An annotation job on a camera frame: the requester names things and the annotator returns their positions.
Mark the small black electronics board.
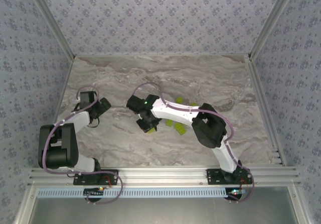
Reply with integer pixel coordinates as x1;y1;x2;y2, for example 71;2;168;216
83;186;105;198
225;187;248;200

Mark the grey metal panel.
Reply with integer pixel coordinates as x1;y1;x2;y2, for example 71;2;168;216
17;186;309;224

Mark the aluminium side rail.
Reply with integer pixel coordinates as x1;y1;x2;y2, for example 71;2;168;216
247;55;288;166
51;58;76;124

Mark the aluminium mounting rail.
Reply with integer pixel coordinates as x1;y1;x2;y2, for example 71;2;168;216
27;166;301;187

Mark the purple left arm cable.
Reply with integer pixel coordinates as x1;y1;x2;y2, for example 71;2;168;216
42;85;124;206

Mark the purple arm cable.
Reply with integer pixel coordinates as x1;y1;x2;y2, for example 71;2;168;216
132;82;255;204
42;85;124;206

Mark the white slotted cable duct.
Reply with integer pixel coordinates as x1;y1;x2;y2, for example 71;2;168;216
37;187;228;199

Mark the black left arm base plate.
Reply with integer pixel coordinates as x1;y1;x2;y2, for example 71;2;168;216
73;170;119;186

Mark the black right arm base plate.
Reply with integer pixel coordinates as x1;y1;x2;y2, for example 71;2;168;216
206;168;253;186

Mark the aluminium frame post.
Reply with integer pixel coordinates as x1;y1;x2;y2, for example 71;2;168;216
248;0;299;61
25;0;76;60

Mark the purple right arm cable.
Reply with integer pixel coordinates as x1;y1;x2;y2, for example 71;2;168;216
132;82;255;204

